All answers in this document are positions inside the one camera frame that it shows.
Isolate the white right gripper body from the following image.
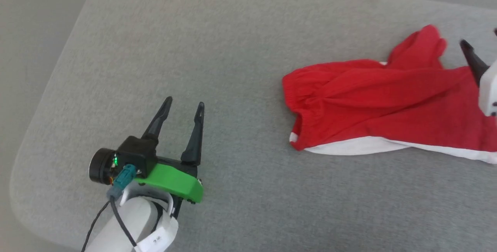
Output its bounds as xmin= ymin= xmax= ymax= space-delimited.
xmin=478 ymin=60 xmax=497 ymax=117

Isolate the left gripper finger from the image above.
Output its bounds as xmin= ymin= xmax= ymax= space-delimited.
xmin=181 ymin=102 xmax=205 ymax=166
xmin=141 ymin=96 xmax=173 ymax=141

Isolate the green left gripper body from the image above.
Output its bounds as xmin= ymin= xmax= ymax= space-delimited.
xmin=134 ymin=157 xmax=205 ymax=219

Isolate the red garment with white trim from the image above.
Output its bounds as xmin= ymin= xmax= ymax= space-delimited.
xmin=282 ymin=24 xmax=497 ymax=164

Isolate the grey fabric sofa cushion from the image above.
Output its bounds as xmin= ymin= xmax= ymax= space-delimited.
xmin=10 ymin=0 xmax=497 ymax=252

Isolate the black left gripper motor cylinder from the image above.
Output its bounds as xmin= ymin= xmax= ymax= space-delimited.
xmin=89 ymin=148 xmax=118 ymax=185

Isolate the left teal plug black cable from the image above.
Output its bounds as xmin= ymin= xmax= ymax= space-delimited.
xmin=81 ymin=164 xmax=138 ymax=252

